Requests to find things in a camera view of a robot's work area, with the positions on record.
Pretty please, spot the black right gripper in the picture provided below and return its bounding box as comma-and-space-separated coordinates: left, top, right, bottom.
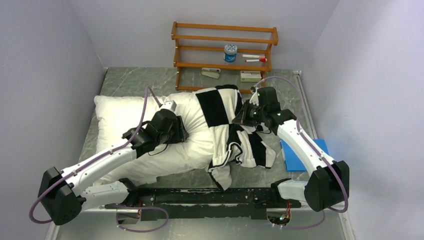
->
233, 98, 267, 127

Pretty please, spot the black white checkered pillowcase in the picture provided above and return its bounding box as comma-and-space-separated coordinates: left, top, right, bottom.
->
194, 84, 276, 191

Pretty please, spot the white pillow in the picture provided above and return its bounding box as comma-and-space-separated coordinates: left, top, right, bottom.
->
94, 93, 215, 185

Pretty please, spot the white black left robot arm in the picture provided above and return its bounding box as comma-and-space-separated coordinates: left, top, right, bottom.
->
29, 108, 189, 226

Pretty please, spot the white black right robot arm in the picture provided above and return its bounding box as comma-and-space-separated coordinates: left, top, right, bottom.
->
232, 86, 350, 213

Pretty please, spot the small white red box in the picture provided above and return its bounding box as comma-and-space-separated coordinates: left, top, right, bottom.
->
240, 70, 263, 83

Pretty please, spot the red capped marker pen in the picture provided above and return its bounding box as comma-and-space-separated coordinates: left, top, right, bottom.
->
245, 58, 267, 63

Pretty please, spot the white marker pen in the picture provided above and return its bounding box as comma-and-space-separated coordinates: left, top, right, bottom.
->
242, 54, 266, 59

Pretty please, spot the blue white round jar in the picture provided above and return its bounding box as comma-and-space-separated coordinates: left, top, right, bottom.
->
223, 43, 238, 63

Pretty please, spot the blue foam block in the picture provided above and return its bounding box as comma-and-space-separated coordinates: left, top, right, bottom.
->
279, 138, 329, 172

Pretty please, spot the wooden shelf rack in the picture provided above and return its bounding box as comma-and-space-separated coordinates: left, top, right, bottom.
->
170, 21, 279, 91

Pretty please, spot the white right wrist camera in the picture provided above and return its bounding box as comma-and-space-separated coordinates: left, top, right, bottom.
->
249, 86, 259, 106

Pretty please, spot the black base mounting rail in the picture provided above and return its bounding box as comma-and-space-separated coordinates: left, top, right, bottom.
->
121, 187, 302, 221

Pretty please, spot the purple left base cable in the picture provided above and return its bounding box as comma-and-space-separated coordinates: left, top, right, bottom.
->
112, 204, 170, 234

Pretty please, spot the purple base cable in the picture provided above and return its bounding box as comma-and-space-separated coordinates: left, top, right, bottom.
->
112, 204, 170, 234
266, 205, 326, 231

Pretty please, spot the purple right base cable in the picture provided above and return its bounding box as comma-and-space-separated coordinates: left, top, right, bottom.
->
266, 205, 326, 231

